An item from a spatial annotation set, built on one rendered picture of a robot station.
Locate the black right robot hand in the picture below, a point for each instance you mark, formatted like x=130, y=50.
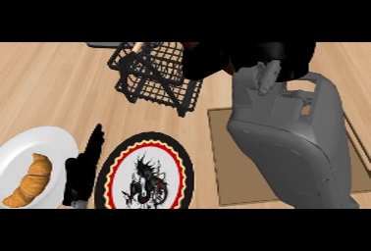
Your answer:
x=251, y=52

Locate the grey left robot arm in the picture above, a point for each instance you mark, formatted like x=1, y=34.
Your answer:
x=80, y=205

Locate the black rimmed dragon plate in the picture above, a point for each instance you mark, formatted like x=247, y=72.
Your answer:
x=145, y=183

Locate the golden brown croissant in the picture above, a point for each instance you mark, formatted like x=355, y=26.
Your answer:
x=34, y=179

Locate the white round plate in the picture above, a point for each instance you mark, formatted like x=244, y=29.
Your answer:
x=53, y=143

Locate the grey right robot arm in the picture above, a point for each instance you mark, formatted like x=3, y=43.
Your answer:
x=290, y=147

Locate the brown wooden tray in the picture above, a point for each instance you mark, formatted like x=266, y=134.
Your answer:
x=229, y=170

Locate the dark grey flat object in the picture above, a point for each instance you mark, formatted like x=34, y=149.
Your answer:
x=102, y=44

